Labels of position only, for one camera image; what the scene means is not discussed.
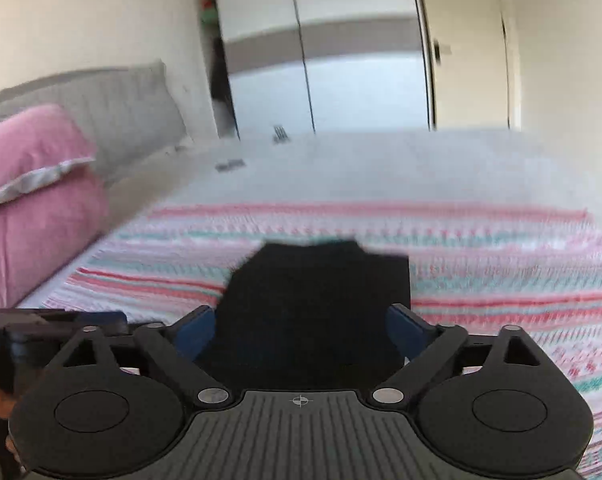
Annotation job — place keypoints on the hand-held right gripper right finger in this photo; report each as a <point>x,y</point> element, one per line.
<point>406,330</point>

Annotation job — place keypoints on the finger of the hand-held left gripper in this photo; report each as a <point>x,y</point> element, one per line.
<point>108,322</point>

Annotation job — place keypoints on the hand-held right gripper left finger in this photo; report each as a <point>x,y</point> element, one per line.
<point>198,332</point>

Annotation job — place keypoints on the black pants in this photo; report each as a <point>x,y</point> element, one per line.
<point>311,310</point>

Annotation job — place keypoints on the striped patterned blanket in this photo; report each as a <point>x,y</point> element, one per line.
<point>481,270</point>

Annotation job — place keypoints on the pink pillow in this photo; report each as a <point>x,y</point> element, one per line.
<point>36,240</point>
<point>26,150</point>

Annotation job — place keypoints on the small black clip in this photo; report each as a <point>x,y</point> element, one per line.
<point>230,165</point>

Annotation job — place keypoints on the black remote control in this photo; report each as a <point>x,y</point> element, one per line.
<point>280,135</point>

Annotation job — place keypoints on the grey quilted pillow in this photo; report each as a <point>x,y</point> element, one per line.
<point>126,105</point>

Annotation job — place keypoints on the grey headboard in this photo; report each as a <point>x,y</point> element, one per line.
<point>21,91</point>

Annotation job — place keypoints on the dark hanging clothes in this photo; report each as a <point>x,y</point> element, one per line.
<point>220,70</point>

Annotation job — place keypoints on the white and grey wardrobe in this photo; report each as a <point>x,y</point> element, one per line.
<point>331,50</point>

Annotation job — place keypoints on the white door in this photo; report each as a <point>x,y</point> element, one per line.
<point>471,35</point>

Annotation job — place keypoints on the green folded clothes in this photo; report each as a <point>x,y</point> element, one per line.
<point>210,16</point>

